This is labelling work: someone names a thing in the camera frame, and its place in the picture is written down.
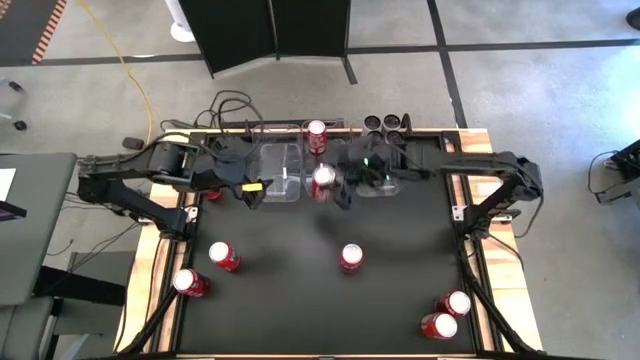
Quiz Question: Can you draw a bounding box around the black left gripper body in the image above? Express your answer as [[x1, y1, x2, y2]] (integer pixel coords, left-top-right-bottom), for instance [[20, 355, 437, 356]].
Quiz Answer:
[[199, 141, 264, 197]]

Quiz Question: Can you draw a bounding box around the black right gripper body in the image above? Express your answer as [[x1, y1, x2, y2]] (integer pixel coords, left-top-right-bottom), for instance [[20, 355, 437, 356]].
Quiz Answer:
[[344, 147, 404, 197]]

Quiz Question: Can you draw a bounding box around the red Coca-Cola can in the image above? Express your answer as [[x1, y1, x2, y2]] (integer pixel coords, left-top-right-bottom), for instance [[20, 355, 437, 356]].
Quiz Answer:
[[433, 290, 472, 319], [306, 119, 329, 156], [310, 163, 345, 204], [420, 312, 459, 341]]

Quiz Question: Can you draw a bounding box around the clear plastic bin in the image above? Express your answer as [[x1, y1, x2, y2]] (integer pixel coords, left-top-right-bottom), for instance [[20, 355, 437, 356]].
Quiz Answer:
[[252, 124, 304, 204], [349, 127, 402, 198], [301, 118, 347, 201]]

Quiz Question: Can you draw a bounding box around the grey desk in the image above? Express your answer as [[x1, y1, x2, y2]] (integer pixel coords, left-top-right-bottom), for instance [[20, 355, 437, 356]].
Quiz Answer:
[[0, 152, 79, 360]]

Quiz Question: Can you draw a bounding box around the grey office chair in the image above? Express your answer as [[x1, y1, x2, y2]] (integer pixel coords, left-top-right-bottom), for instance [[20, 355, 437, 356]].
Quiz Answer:
[[0, 77, 29, 132]]

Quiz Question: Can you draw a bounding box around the white paper sheet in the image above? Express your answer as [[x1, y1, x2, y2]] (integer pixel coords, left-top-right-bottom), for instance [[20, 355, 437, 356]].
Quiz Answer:
[[0, 168, 17, 202]]

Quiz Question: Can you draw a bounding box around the black orange striped floor mat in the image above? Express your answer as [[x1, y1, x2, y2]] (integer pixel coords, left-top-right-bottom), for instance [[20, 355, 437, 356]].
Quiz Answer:
[[0, 0, 69, 66]]

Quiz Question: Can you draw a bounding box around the black equipment box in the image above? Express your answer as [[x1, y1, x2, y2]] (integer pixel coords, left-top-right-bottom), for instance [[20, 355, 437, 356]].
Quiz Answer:
[[594, 138, 640, 205]]

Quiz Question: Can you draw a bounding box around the black cable bundle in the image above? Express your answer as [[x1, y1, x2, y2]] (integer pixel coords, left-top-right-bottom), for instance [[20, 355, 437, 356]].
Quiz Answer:
[[159, 89, 266, 132]]

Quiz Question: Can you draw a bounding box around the yellow cable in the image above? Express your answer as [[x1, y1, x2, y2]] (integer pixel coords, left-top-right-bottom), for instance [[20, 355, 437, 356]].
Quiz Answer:
[[77, 0, 154, 146]]

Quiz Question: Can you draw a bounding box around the white pedestal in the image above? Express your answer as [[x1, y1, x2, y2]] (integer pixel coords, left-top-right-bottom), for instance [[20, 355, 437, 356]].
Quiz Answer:
[[164, 0, 197, 44]]

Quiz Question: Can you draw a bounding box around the black aluminium frame strut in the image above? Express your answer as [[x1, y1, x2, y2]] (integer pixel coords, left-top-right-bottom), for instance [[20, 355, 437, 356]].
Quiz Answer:
[[119, 284, 194, 355], [457, 239, 539, 355]]

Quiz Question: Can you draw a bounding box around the wooden table frame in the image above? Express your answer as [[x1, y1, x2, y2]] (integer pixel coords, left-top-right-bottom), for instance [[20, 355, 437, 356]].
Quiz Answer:
[[113, 127, 545, 360]]

